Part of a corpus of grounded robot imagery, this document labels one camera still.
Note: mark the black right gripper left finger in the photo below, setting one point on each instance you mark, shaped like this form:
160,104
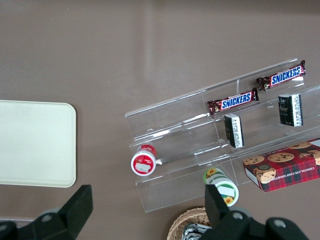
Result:
75,207

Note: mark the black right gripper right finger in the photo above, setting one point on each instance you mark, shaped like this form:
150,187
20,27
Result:
217,207

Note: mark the light wicker basket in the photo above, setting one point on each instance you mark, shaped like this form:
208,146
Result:
177,225

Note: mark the beige plastic tray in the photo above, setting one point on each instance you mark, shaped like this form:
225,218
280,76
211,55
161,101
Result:
37,142

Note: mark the green sunflower lidded cup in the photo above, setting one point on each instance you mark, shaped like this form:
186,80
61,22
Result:
225,191

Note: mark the aluminium foil container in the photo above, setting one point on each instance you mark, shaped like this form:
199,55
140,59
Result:
192,231

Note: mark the clear acrylic tiered shelf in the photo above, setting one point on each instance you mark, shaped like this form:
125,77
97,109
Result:
170,195

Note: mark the small black chocolate box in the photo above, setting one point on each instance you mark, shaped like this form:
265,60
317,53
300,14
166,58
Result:
290,110
233,130

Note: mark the red tartan cookie box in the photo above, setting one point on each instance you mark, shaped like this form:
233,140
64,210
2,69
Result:
287,170

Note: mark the red lidded yogurt cup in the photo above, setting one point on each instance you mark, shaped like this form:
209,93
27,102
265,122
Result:
143,163

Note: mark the Snickers chocolate bar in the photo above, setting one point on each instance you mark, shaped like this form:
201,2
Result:
282,76
235,100

